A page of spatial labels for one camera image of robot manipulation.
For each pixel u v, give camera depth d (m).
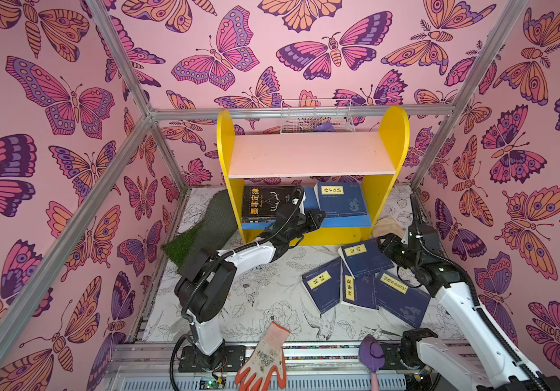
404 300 0.84
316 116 0.93
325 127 0.95
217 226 1.02
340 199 0.89
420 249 0.58
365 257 0.93
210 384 0.72
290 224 0.69
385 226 1.04
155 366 0.74
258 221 0.89
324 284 0.87
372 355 0.72
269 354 0.73
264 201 0.90
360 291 0.85
